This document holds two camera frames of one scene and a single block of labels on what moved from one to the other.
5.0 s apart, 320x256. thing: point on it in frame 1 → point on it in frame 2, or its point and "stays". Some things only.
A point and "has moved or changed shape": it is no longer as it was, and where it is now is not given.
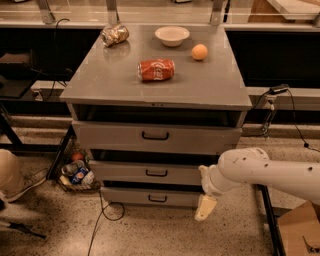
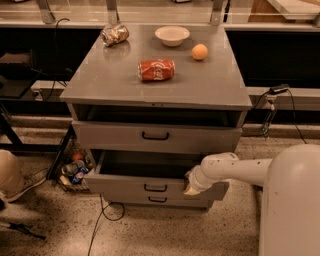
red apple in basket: [77, 156] stays
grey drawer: [147, 171] has moved or changed shape
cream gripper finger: [204, 207] → [191, 191]
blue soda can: [78, 176] stays
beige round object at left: [12, 180] stays
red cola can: [155, 69] stays
